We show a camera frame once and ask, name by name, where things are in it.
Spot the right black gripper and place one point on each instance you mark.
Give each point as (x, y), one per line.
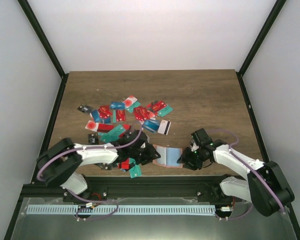
(185, 158)

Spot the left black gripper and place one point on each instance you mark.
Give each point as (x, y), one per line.
(150, 155)

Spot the pink leather card holder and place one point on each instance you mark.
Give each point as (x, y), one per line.
(169, 157)

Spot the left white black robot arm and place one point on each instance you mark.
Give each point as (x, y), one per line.
(57, 166)

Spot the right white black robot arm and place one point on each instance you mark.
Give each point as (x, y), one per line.
(263, 184)

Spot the teal card front edge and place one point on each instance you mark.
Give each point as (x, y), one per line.
(135, 172)

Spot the blue striped card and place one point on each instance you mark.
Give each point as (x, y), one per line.
(151, 125)

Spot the white card black stripe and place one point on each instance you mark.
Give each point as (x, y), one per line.
(164, 127)

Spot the red cards stack front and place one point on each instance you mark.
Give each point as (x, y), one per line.
(125, 165)

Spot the red card centre top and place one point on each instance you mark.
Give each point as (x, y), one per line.
(141, 113)

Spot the teal card far right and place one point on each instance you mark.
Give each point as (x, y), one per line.
(165, 111)

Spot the teal cards centre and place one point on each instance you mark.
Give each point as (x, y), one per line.
(112, 135)

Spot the red card far right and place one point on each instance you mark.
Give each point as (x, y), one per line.
(157, 106)

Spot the red card middle top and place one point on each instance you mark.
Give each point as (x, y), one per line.
(120, 115)

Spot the white red circle card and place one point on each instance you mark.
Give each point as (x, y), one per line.
(130, 101)

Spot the blue card top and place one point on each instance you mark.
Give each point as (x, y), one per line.
(115, 105)

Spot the red card left top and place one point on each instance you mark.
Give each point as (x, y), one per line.
(104, 111)

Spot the blue card left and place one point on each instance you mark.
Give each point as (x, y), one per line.
(95, 116)

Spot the white red dot card left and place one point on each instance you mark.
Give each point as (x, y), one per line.
(92, 126)

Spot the black card far left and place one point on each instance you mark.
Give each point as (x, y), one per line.
(86, 109)

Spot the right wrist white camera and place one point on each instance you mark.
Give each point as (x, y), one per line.
(193, 146)

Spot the black aluminium front rail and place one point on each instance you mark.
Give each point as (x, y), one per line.
(204, 189)

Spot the light blue slotted cable duct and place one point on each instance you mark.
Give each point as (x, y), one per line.
(142, 210)

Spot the black frame right post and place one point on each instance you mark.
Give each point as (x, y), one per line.
(270, 20)

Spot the black frame post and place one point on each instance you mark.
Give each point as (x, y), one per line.
(36, 26)
(270, 20)

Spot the black frame left post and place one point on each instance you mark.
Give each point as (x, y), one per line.
(36, 26)

